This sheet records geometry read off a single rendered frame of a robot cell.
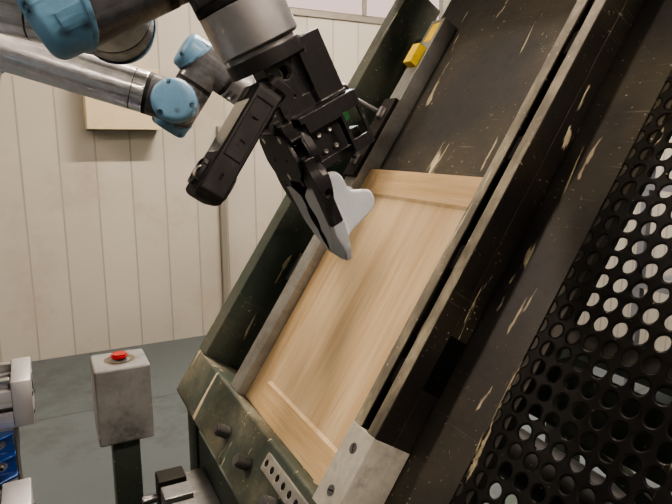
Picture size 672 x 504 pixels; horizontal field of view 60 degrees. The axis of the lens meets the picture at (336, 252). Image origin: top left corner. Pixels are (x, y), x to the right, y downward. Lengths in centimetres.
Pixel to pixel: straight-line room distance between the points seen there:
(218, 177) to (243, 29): 12
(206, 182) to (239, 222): 394
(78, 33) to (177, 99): 56
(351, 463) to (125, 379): 70
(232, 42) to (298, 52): 6
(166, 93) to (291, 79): 55
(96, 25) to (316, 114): 19
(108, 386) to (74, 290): 291
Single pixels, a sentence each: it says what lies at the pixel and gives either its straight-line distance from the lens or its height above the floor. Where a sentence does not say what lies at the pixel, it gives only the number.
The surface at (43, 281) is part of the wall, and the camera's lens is 428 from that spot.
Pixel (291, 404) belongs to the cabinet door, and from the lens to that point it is 113.
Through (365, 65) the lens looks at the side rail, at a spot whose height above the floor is 162.
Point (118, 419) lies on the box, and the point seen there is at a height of 81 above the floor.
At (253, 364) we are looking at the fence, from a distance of 128.
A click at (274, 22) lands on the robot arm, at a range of 52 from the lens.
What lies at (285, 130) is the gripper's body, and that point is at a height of 143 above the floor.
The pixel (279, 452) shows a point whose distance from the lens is 106.
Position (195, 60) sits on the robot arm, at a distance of 122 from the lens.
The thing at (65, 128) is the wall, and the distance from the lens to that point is 419.
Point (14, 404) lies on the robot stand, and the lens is 126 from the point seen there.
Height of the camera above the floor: 142
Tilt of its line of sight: 11 degrees down
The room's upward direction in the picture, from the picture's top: straight up
